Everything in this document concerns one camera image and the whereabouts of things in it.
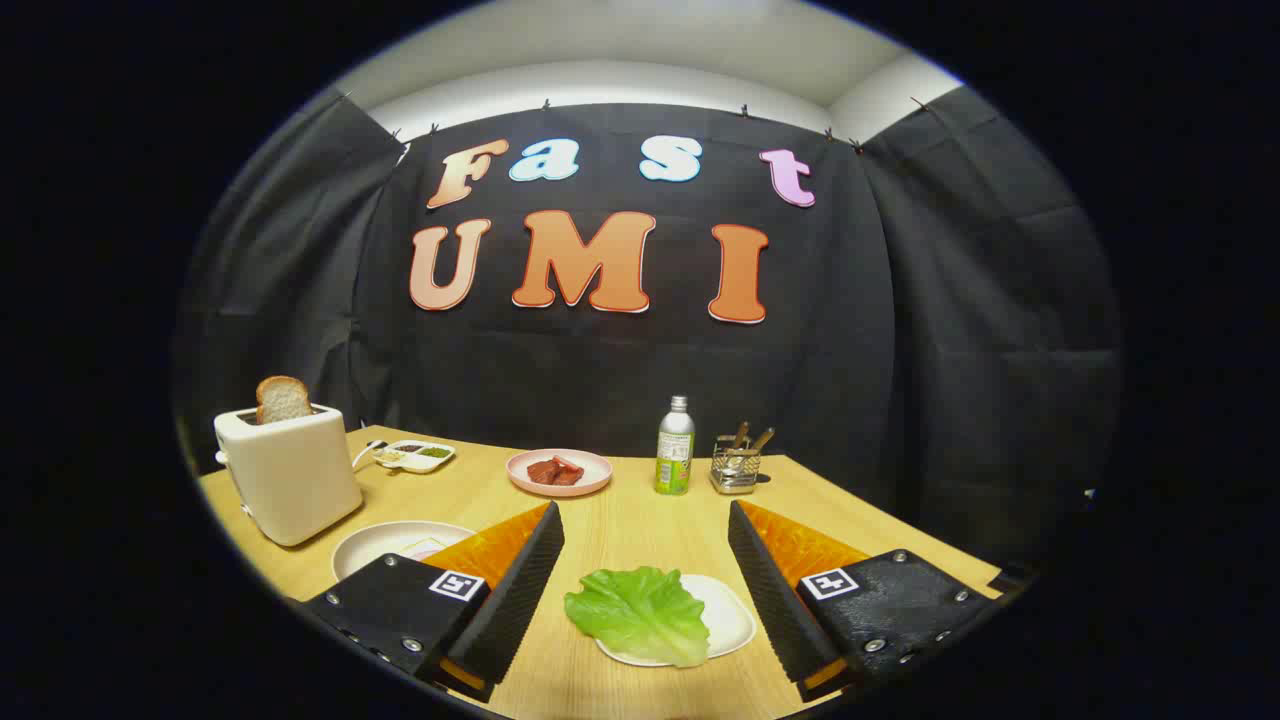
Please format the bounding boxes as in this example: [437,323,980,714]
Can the pink plate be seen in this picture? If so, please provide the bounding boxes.
[505,448,614,498]

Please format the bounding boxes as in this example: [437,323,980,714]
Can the toasted bread slice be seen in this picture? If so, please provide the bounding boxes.
[255,376,315,426]

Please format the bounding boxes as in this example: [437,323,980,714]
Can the white divided condiment tray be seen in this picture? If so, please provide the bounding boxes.
[373,440,457,474]

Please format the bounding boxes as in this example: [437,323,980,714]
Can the silver bottle with green label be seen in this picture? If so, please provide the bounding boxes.
[655,395,696,497]

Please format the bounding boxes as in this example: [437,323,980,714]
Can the small square white plate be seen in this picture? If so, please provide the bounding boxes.
[595,573,758,668]

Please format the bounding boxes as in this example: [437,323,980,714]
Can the white toaster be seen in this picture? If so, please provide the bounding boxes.
[213,403,365,548]

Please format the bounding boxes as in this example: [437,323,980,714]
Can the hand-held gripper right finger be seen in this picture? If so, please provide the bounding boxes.
[727,500,1007,704]

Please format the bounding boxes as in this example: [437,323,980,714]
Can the green lettuce leaf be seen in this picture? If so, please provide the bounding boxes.
[563,566,713,669]

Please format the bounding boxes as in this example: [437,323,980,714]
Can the red meat slices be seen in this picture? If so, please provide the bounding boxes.
[526,456,586,488]

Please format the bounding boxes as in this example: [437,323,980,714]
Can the round white plate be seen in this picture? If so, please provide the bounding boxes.
[331,520,478,583]

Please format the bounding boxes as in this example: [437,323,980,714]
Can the black backdrop cloth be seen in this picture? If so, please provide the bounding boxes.
[172,88,1126,573]

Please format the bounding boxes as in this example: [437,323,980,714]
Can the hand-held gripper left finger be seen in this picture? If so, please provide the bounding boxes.
[300,500,567,704]

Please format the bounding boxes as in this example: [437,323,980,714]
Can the metal wire cutlery basket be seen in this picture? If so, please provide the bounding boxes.
[709,435,763,495]

